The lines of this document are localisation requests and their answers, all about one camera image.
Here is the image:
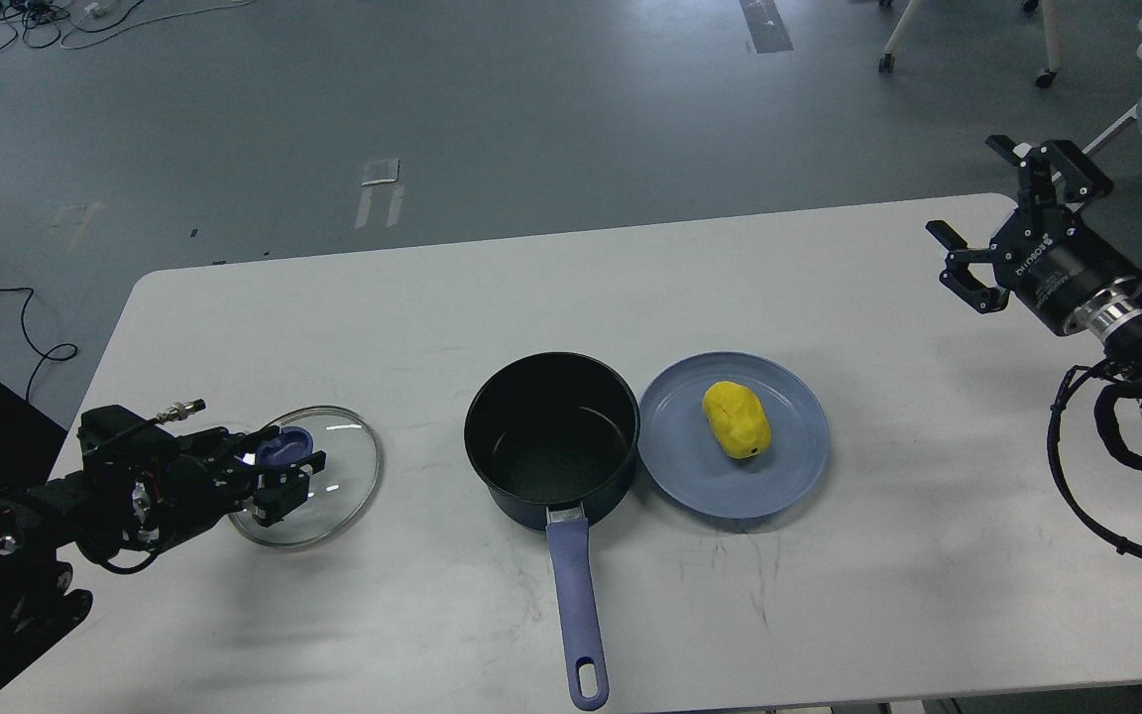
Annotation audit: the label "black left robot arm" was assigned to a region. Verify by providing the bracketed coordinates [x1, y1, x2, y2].
[0, 401, 329, 691]

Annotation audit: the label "white rolling table legs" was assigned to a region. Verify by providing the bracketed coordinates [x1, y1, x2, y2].
[878, 0, 1062, 88]

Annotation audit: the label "glass pot lid blue knob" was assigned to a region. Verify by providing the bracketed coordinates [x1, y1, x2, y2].
[226, 406, 384, 549]

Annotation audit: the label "blue round plate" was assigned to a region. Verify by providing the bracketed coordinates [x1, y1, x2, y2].
[640, 351, 830, 520]

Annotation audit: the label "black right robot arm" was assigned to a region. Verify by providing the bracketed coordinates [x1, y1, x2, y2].
[926, 135, 1142, 560]

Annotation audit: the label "tangled cables on floor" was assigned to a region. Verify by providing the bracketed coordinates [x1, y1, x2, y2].
[0, 0, 255, 63]

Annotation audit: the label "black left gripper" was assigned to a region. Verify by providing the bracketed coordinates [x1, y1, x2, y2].
[142, 426, 327, 536]

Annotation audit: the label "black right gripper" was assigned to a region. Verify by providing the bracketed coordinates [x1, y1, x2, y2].
[926, 135, 1142, 337]

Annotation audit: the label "dark blue saucepan with handle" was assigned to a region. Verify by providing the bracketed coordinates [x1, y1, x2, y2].
[463, 352, 640, 711]

